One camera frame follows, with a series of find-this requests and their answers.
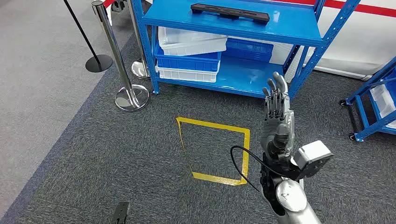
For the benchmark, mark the blue metal shelf rack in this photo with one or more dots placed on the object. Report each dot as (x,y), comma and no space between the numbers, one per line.
(235,28)

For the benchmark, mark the chrome stanchion post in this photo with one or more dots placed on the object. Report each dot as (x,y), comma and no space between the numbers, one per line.
(131,97)
(140,69)

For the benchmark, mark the long black plastic part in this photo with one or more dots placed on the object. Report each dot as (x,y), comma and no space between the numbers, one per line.
(230,12)

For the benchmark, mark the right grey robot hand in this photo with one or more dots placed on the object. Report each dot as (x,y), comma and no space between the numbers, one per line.
(278,130)

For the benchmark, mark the yellow floor tape square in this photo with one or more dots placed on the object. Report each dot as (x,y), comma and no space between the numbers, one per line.
(216,178)

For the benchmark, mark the black stanchion post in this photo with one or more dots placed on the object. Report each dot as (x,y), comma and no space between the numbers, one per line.
(99,63)

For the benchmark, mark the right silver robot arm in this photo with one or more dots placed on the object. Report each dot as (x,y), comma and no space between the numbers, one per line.
(290,198)

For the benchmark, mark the blue wheeled metal rack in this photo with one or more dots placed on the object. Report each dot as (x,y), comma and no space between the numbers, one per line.
(362,120)

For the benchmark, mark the flat white plastic bin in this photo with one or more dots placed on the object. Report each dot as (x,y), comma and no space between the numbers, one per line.
(185,75)

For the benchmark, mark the black robot foot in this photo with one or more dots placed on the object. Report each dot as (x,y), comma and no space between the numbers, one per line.
(120,213)

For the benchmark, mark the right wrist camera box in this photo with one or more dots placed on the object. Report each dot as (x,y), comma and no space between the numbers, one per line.
(312,157)

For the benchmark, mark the tilted white plastic bin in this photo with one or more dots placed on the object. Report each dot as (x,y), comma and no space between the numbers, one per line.
(191,43)

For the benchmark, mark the white car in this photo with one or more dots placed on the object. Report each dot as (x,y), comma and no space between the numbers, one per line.
(355,43)

